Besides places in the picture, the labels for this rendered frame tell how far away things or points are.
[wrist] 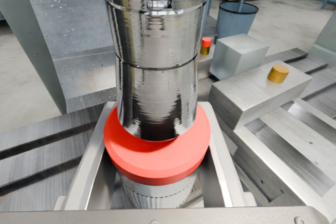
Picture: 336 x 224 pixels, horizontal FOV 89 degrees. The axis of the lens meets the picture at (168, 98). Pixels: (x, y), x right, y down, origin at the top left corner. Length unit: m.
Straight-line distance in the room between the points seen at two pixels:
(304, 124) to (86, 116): 0.36
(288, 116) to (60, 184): 0.34
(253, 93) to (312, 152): 0.10
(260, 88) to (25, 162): 0.36
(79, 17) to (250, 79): 0.43
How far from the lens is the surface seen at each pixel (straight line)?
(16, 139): 0.39
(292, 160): 0.26
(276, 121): 0.29
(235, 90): 0.25
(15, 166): 0.36
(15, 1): 0.56
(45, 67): 0.62
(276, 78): 0.28
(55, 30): 0.53
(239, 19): 2.35
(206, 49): 0.31
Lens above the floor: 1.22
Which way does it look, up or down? 43 degrees down
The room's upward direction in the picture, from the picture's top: 3 degrees clockwise
